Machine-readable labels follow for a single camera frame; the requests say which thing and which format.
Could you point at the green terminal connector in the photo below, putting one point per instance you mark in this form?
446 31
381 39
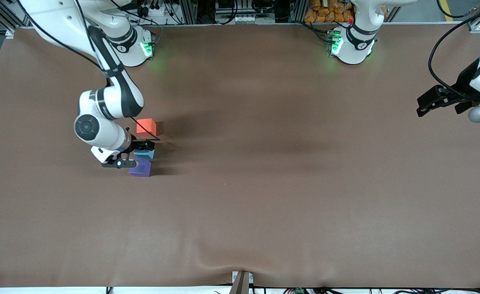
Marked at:
299 291

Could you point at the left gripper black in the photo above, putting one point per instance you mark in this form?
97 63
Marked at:
464 87

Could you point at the orange foam block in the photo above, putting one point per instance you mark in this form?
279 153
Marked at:
145 125

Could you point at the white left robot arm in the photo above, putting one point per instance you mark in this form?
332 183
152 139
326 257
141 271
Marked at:
358 41

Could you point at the brown table cover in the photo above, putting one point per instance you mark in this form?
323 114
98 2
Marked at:
240 220

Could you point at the white power strip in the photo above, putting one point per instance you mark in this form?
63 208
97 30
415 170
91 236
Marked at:
154 11

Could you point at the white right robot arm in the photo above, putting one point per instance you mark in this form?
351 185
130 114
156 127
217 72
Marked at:
101 130

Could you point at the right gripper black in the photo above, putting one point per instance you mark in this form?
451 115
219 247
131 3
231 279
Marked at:
138 144

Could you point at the purple foam block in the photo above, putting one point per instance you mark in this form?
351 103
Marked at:
141 169

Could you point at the pile of orange bags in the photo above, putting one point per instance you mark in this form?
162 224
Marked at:
325 12

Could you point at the blue foam block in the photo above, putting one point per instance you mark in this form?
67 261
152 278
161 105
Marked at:
144 154

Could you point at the small white connector box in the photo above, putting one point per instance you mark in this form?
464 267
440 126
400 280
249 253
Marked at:
246 19

